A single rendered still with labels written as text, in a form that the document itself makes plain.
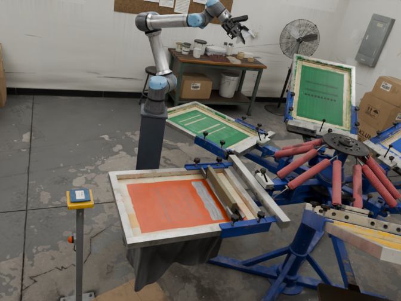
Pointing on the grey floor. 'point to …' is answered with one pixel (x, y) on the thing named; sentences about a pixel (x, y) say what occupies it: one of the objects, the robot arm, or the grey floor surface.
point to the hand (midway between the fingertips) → (250, 40)
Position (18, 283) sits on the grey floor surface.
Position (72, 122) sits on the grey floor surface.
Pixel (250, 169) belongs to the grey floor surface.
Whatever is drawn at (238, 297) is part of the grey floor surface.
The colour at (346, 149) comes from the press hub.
